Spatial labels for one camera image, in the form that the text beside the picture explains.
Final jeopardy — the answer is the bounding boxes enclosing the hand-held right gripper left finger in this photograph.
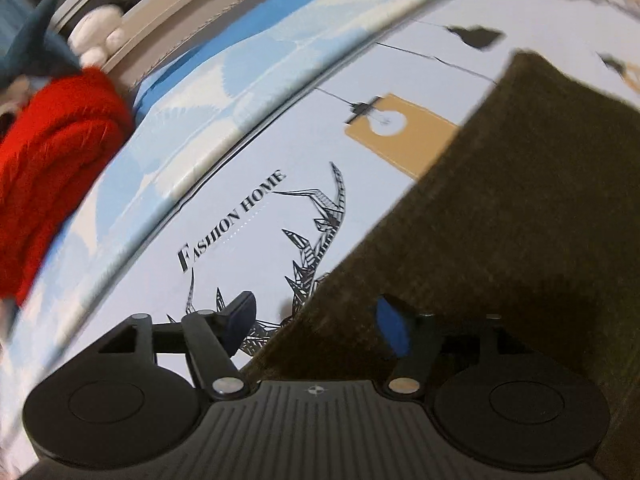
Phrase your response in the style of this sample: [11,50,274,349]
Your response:
[99,292,258,402]

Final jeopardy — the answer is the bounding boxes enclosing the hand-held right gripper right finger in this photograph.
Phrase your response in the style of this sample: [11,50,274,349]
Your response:
[375,295,532,399]

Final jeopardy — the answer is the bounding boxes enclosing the brown corduroy pants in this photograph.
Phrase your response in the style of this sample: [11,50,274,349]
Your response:
[240,50,640,480]

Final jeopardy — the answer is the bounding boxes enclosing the blue and white printed quilt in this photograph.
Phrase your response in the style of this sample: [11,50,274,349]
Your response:
[0,0,640,480]

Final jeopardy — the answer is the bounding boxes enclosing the red knitted cloth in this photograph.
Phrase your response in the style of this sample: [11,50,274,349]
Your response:
[0,66,136,309]

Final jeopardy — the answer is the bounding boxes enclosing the grey window ledge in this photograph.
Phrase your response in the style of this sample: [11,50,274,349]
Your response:
[50,0,321,92]

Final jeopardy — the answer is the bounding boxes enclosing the white plush toy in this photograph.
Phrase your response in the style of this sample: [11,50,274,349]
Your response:
[67,5,126,69]

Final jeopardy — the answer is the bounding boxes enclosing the dark teal plush toy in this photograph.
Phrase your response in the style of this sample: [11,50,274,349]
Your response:
[0,0,84,92]

